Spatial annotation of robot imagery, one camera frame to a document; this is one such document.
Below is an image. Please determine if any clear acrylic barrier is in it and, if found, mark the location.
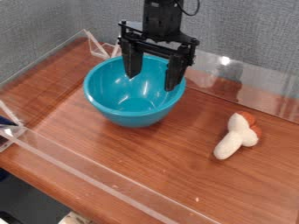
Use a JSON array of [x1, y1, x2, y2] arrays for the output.
[[14, 127, 218, 224], [185, 50, 299, 123]]

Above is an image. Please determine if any blue plastic bowl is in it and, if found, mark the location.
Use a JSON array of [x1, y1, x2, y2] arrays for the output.
[[82, 55, 185, 128]]

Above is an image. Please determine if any white plush mushroom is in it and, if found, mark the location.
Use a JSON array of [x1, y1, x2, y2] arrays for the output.
[[213, 111, 261, 160]]

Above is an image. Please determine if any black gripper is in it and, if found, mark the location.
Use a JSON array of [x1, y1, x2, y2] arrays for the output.
[[118, 20, 200, 91]]

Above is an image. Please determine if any clear acrylic front barrier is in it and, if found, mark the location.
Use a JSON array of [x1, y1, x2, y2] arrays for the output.
[[14, 127, 218, 224]]

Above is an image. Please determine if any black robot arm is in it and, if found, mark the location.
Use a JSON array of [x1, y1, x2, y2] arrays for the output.
[[117, 0, 200, 91]]

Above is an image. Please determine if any clear acrylic left bracket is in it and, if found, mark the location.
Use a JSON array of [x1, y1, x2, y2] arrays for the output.
[[0, 100, 25, 153]]

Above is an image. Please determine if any clear acrylic back barrier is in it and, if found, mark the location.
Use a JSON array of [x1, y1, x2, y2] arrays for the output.
[[185, 50, 299, 123]]

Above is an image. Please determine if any clear acrylic corner bracket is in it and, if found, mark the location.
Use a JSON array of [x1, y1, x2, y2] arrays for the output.
[[84, 31, 121, 60]]

